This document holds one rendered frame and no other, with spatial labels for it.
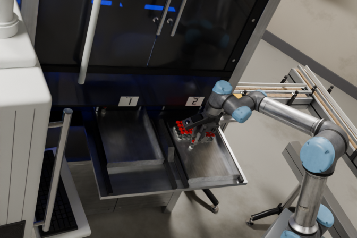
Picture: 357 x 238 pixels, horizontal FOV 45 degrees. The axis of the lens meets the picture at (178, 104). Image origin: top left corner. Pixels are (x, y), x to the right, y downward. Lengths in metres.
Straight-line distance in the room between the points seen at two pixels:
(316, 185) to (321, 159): 0.14
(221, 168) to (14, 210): 0.98
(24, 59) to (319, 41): 4.02
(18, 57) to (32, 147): 0.25
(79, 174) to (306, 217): 1.15
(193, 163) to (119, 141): 0.35
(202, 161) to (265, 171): 1.50
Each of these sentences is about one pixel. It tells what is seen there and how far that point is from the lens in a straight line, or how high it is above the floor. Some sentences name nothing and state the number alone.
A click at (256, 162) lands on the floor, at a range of 3.50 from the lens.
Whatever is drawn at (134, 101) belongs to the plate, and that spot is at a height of 1.02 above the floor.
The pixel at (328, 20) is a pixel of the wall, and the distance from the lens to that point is 4.79.
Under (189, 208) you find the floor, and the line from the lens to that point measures 2.97.
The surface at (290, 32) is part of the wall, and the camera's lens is 4.96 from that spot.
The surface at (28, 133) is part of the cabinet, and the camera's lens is 1.18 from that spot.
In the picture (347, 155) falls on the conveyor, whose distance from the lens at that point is 2.56.
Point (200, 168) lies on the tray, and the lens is 1.99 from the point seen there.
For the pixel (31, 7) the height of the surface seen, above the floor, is 1.47.
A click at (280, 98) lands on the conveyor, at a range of 2.55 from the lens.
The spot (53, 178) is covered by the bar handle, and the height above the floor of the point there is 1.19.
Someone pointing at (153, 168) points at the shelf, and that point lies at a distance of 1.90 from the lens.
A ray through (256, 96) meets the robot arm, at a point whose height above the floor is 1.27.
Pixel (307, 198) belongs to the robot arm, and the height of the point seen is 1.17.
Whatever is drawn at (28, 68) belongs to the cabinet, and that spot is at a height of 1.55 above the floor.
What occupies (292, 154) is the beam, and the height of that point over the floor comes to 0.51.
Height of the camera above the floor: 2.31
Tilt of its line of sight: 39 degrees down
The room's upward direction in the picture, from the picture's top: 23 degrees clockwise
